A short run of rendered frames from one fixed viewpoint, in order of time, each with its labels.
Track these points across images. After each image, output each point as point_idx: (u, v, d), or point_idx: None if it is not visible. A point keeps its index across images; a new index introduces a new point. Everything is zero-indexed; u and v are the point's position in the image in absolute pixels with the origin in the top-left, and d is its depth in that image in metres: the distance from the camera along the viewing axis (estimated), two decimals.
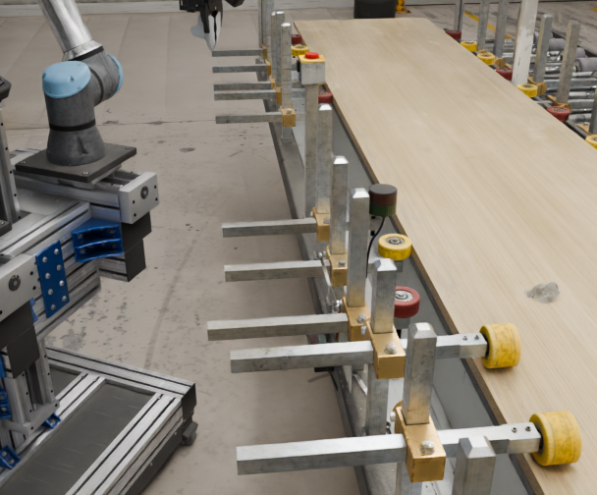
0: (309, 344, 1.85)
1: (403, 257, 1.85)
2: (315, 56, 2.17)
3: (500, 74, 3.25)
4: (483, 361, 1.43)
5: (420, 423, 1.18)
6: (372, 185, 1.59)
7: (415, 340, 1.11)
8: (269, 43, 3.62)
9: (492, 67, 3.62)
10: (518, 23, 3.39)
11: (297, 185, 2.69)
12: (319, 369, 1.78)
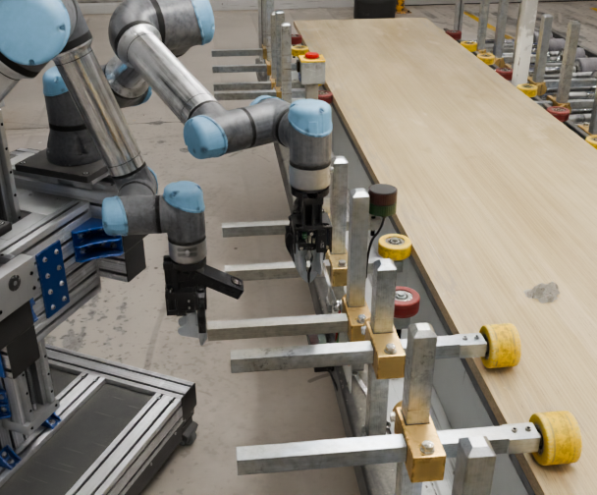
0: (309, 344, 1.85)
1: (403, 257, 1.85)
2: (315, 56, 2.17)
3: (500, 74, 3.25)
4: (483, 361, 1.43)
5: (420, 423, 1.18)
6: (372, 185, 1.59)
7: (415, 340, 1.11)
8: (269, 43, 3.62)
9: (492, 67, 3.62)
10: (518, 23, 3.39)
11: None
12: (319, 369, 1.78)
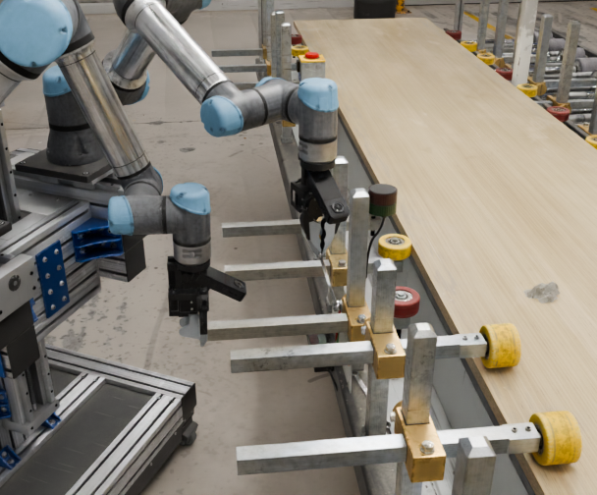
0: (309, 344, 1.85)
1: (403, 257, 1.85)
2: (315, 56, 2.17)
3: (500, 74, 3.25)
4: (483, 361, 1.43)
5: (420, 423, 1.18)
6: (372, 185, 1.59)
7: (415, 340, 1.11)
8: (269, 43, 3.62)
9: (492, 67, 3.62)
10: (518, 23, 3.39)
11: None
12: (319, 369, 1.78)
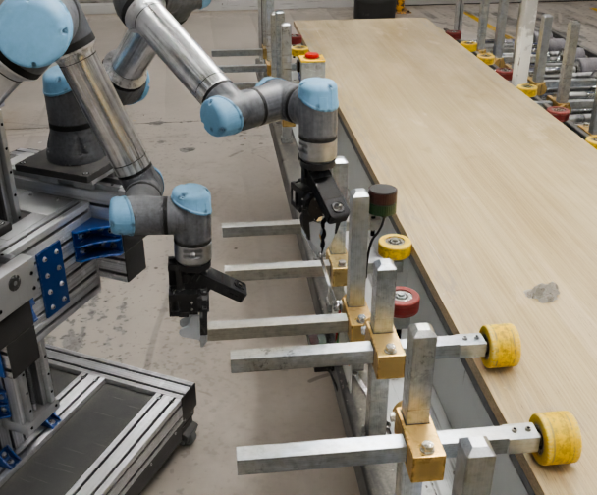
0: (309, 344, 1.85)
1: (403, 257, 1.85)
2: (315, 56, 2.17)
3: (500, 74, 3.25)
4: (483, 361, 1.43)
5: (420, 423, 1.18)
6: (372, 185, 1.59)
7: (415, 340, 1.11)
8: (269, 43, 3.62)
9: (492, 67, 3.62)
10: (518, 23, 3.39)
11: None
12: (319, 369, 1.78)
